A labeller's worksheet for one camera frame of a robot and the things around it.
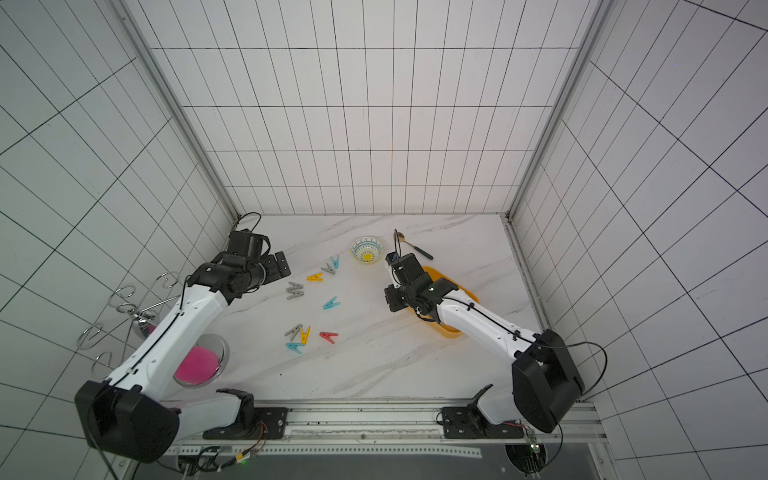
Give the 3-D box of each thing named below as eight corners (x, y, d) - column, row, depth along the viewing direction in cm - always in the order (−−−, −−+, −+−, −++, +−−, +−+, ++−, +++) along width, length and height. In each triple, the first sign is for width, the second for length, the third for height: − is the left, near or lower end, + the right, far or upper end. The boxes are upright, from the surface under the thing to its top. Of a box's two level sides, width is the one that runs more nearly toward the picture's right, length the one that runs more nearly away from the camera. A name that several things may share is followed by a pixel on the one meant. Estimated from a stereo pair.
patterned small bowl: (351, 263, 107) (349, 256, 104) (353, 244, 113) (351, 236, 110) (383, 263, 107) (383, 256, 104) (383, 244, 113) (383, 236, 110)
